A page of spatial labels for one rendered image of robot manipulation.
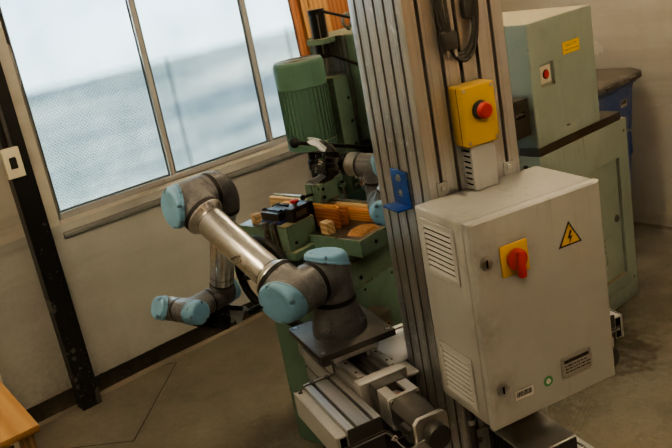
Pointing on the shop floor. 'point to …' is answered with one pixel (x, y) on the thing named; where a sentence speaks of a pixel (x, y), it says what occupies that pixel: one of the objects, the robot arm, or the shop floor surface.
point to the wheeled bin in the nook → (618, 95)
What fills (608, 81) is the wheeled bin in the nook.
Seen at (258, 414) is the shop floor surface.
